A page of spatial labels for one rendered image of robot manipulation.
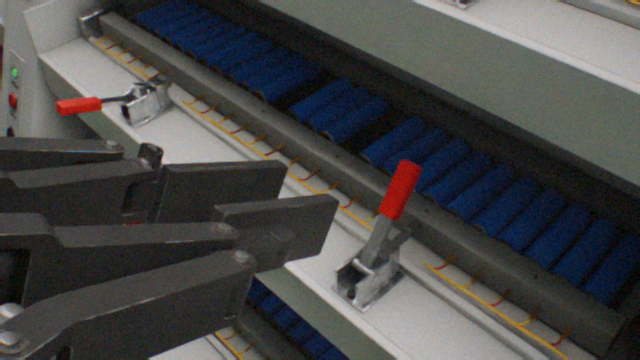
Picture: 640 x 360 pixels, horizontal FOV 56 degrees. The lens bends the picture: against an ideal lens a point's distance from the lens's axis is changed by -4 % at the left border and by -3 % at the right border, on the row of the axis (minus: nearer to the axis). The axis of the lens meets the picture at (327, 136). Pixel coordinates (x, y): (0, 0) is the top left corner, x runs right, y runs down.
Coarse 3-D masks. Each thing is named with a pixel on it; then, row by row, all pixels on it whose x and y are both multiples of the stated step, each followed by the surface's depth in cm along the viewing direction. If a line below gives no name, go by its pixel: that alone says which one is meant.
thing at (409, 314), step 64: (64, 0) 63; (128, 0) 69; (256, 0) 64; (64, 64) 62; (384, 64) 54; (128, 128) 53; (192, 128) 53; (512, 128) 47; (320, 256) 42; (320, 320) 41; (384, 320) 37; (448, 320) 37
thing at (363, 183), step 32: (128, 32) 62; (128, 64) 60; (160, 64) 59; (192, 64) 56; (224, 96) 52; (224, 128) 51; (256, 128) 51; (288, 128) 49; (320, 160) 46; (352, 160) 45; (320, 192) 45; (352, 192) 45; (384, 192) 43; (448, 224) 40; (448, 256) 40; (480, 256) 38; (512, 256) 38; (512, 288) 37; (544, 288) 36; (576, 288) 36; (512, 320) 36; (544, 320) 36; (576, 320) 34; (608, 320) 34
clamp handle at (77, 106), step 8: (136, 88) 53; (96, 96) 51; (120, 96) 52; (128, 96) 53; (136, 96) 53; (56, 104) 49; (64, 104) 49; (72, 104) 49; (80, 104) 49; (88, 104) 50; (96, 104) 50; (104, 104) 51; (112, 104) 51; (120, 104) 52; (64, 112) 48; (72, 112) 49; (80, 112) 49
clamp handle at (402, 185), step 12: (408, 168) 36; (420, 168) 36; (396, 180) 37; (408, 180) 36; (396, 192) 37; (408, 192) 37; (384, 204) 37; (396, 204) 37; (384, 216) 37; (396, 216) 37; (384, 228) 37; (372, 240) 38; (384, 240) 37; (372, 252) 38; (360, 264) 38; (372, 264) 38
